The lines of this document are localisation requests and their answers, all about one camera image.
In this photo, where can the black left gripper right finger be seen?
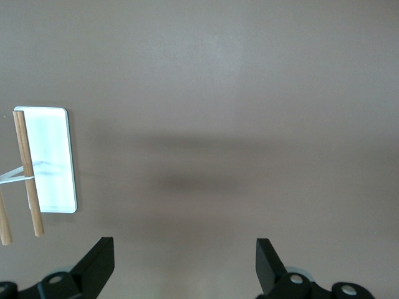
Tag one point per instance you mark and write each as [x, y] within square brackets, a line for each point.
[274, 277]

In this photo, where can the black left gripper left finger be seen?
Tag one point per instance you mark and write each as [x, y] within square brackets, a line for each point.
[90, 274]

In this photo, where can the white towel rack wooden bars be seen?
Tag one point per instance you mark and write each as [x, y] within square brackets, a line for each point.
[53, 155]

